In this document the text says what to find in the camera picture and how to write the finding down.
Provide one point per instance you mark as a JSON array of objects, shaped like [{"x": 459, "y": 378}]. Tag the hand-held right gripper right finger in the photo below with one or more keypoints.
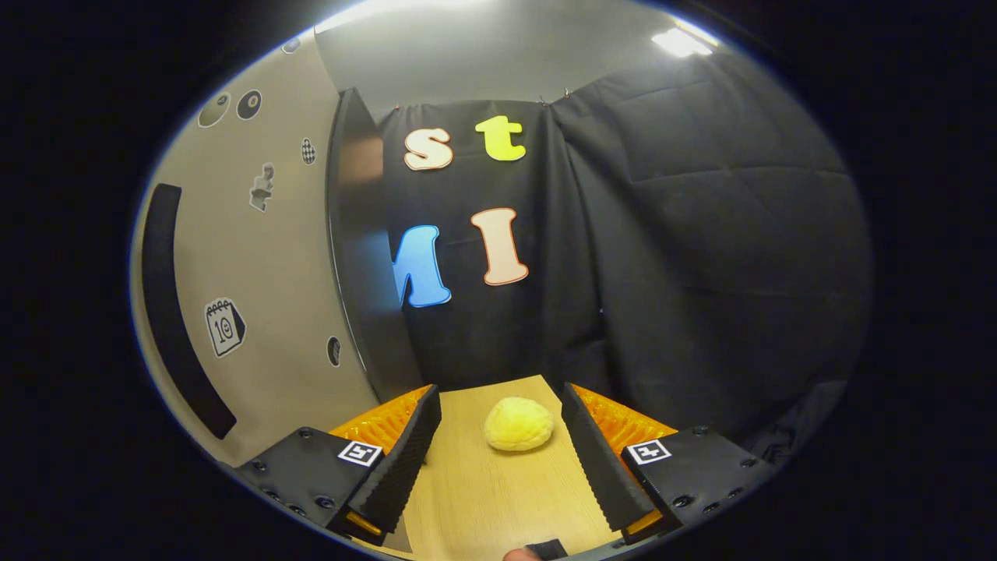
[{"x": 598, "y": 467}]

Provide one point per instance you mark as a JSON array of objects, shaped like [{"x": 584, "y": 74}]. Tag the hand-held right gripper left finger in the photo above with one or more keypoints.
[{"x": 405, "y": 467}]

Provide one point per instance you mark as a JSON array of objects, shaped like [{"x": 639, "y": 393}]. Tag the grey cabinet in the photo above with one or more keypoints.
[{"x": 366, "y": 257}]

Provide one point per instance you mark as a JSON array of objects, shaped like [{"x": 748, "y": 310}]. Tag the grey cabinet door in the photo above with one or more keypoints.
[{"x": 273, "y": 257}]

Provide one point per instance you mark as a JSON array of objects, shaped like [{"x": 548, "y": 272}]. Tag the black backdrop cloth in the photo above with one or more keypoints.
[{"x": 701, "y": 234}]

